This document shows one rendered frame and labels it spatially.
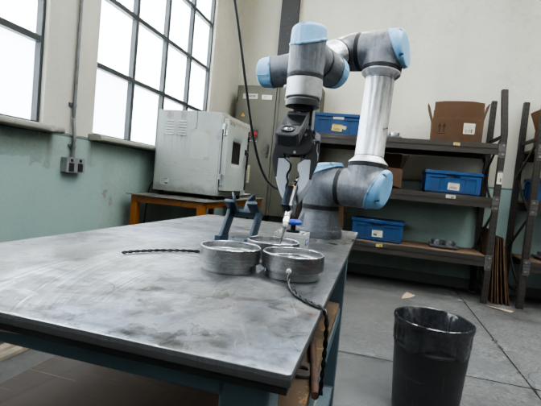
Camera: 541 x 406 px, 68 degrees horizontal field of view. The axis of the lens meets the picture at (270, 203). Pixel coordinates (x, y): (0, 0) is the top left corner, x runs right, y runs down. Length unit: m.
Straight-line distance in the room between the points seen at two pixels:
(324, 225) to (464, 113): 3.24
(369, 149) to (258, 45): 4.13
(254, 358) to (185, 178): 2.77
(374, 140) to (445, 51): 3.84
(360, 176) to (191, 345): 0.87
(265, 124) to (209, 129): 1.74
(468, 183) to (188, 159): 2.66
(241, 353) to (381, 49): 1.04
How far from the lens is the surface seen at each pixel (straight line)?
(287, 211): 0.81
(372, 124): 1.22
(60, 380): 0.91
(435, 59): 4.97
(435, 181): 4.26
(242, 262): 0.66
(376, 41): 1.29
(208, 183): 3.02
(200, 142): 3.07
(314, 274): 0.66
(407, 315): 2.07
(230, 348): 0.40
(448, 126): 4.30
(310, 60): 0.85
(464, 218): 4.81
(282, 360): 0.38
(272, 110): 4.71
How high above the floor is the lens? 0.96
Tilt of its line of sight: 3 degrees down
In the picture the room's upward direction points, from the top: 5 degrees clockwise
